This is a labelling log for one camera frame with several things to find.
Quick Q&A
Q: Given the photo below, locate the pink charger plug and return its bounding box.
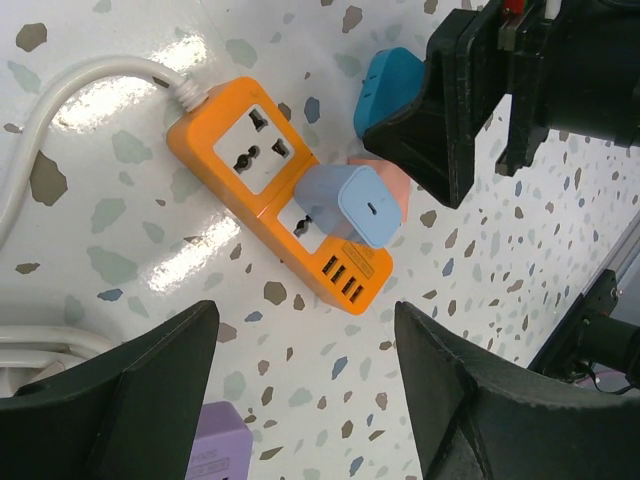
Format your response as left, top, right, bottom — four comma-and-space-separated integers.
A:
347, 157, 411, 223

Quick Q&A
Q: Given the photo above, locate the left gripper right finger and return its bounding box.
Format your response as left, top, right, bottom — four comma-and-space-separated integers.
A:
394, 302, 639, 479

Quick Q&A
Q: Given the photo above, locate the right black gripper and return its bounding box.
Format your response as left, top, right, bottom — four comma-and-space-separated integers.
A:
363, 1, 639, 209

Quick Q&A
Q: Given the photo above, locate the light blue charger plug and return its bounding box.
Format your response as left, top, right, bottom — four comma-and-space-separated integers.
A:
293, 165, 402, 249

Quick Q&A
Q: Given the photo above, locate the purple power strip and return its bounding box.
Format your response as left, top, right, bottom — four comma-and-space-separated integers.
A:
185, 401, 253, 480

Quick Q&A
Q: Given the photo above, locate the white orange strip cord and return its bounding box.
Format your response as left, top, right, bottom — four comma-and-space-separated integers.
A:
0, 54, 209, 251

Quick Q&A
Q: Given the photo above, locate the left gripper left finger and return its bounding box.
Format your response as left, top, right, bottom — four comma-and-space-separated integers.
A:
1, 300, 219, 479

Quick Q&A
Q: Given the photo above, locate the teal blue plug adapter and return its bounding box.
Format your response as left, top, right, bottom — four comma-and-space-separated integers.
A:
353, 47, 426, 141

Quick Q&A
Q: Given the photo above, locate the orange power strip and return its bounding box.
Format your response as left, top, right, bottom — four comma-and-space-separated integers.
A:
167, 77, 393, 315

